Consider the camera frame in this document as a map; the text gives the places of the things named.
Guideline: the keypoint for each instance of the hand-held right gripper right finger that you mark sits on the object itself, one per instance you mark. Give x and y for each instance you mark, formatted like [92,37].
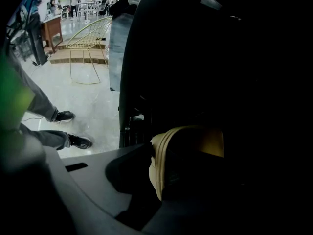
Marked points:
[190,219]

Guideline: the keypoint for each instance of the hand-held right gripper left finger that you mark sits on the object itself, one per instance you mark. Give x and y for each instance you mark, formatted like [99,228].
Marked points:
[93,180]

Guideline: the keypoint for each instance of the beige container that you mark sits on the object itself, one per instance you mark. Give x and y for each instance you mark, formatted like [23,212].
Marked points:
[157,160]

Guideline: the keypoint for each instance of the black mini fridge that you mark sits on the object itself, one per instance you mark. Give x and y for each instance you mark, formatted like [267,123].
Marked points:
[195,57]

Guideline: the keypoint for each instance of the person's black sneaker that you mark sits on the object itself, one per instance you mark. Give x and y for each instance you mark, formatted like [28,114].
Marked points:
[80,141]
[65,115]

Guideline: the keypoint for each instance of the person's gray trouser leg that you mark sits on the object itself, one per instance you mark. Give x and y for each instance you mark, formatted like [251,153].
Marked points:
[49,137]
[39,99]

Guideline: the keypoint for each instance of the blurred green object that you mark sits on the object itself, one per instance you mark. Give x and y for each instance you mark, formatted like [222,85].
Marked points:
[12,94]

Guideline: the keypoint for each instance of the wooden table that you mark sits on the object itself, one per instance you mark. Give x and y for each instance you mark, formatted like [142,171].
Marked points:
[52,28]

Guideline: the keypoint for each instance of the white metal railing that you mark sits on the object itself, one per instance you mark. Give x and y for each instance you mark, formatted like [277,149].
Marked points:
[89,8]

